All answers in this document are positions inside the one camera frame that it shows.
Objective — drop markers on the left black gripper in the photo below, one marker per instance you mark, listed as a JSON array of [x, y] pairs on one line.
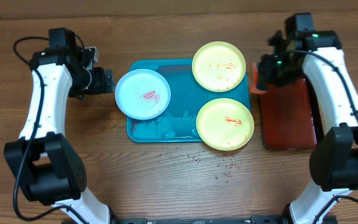
[[103, 83]]

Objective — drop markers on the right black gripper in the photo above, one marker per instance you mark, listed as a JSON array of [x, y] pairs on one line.
[[265, 76]]

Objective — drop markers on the yellow-green plate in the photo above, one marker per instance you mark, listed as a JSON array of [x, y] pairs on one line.
[[225, 124], [218, 66]]

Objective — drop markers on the light blue plate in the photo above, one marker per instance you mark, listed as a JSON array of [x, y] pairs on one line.
[[142, 94]]

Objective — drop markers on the red black sponge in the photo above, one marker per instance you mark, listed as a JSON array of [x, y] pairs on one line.
[[256, 87]]

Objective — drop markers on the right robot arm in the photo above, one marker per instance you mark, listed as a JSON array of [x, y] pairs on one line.
[[301, 50]]

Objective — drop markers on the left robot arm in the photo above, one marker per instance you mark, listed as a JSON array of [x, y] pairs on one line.
[[46, 167]]

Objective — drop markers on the black red lacquer tray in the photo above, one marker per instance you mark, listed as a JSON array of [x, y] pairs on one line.
[[290, 117]]

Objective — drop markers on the teal plastic tray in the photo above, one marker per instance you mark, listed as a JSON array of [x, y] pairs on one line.
[[178, 122]]

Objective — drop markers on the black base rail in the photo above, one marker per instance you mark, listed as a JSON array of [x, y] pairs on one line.
[[256, 219]]

